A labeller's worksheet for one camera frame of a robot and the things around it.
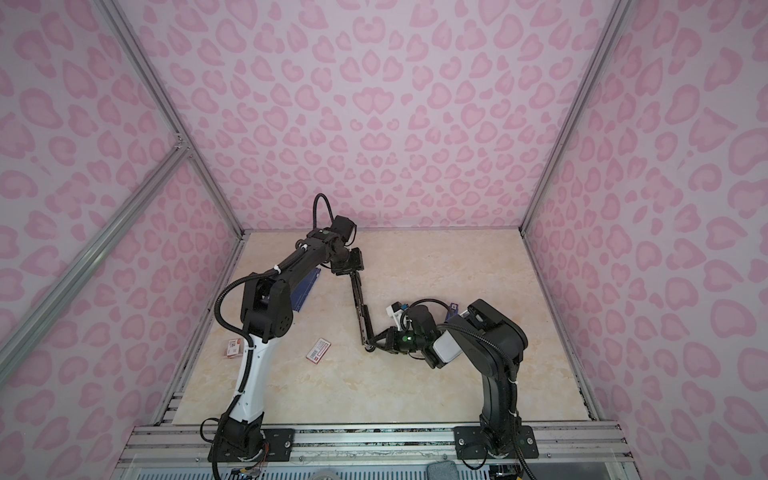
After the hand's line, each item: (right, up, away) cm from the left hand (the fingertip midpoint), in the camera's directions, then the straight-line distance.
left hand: (362, 263), depth 102 cm
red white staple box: (-11, -26, -14) cm, 31 cm away
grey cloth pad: (+22, -46, -34) cm, 61 cm away
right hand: (+5, -23, -14) cm, 27 cm away
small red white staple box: (-36, -24, -14) cm, 46 cm away
